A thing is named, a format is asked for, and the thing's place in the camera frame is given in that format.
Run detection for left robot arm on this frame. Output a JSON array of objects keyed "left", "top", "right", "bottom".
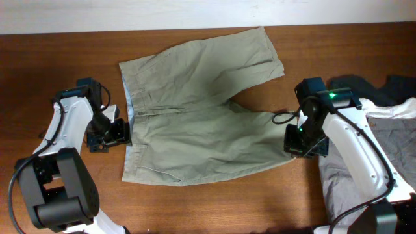
[{"left": 8, "top": 84, "right": 131, "bottom": 233}]

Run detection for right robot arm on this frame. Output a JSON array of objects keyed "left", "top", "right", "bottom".
[{"left": 284, "top": 88, "right": 415, "bottom": 233}]

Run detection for khaki shorts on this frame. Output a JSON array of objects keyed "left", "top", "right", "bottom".
[{"left": 120, "top": 27, "right": 292, "bottom": 186}]

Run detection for grey garment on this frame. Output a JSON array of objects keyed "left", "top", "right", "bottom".
[{"left": 318, "top": 118, "right": 415, "bottom": 222}]

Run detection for dark green garment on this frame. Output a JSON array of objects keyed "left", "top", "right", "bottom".
[{"left": 329, "top": 75, "right": 415, "bottom": 107}]

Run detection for white garment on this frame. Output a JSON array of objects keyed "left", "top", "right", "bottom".
[{"left": 359, "top": 97, "right": 416, "bottom": 119}]

